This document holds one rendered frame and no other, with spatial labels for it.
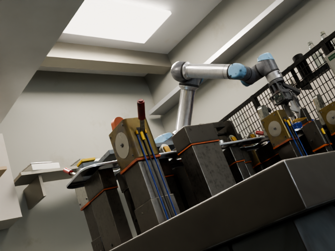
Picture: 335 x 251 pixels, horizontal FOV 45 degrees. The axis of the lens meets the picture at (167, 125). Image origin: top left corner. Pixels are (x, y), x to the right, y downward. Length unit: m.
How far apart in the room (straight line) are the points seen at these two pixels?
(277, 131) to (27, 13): 1.94
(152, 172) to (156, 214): 0.11
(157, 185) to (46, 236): 3.52
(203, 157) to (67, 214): 3.57
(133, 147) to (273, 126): 0.66
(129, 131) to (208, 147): 0.29
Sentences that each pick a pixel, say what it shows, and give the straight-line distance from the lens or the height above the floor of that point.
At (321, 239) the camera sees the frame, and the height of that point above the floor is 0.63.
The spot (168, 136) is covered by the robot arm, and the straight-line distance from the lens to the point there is 2.20.
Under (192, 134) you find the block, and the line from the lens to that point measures 1.24.
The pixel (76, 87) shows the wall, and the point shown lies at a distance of 5.57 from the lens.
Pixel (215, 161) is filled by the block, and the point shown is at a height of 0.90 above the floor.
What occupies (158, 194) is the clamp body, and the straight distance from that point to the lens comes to 1.05.
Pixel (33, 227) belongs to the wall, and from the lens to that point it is 4.51.
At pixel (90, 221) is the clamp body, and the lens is 1.40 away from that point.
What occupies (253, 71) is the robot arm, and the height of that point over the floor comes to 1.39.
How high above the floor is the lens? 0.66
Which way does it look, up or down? 19 degrees up
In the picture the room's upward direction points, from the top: 21 degrees counter-clockwise
